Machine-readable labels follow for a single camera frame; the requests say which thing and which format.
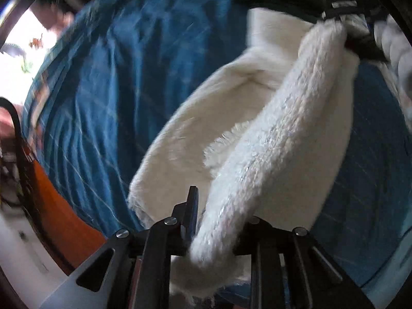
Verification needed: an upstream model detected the white tweed jacket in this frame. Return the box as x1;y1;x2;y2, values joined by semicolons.
128;8;359;298

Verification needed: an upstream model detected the blue striped bed sheet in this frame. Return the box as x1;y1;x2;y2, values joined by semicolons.
22;0;411;296

